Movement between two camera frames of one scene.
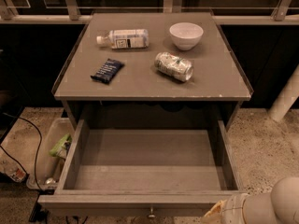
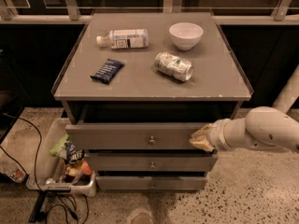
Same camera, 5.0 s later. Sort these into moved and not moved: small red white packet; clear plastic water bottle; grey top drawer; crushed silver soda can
Moved: grey top drawer
Not moved: small red white packet; crushed silver soda can; clear plastic water bottle
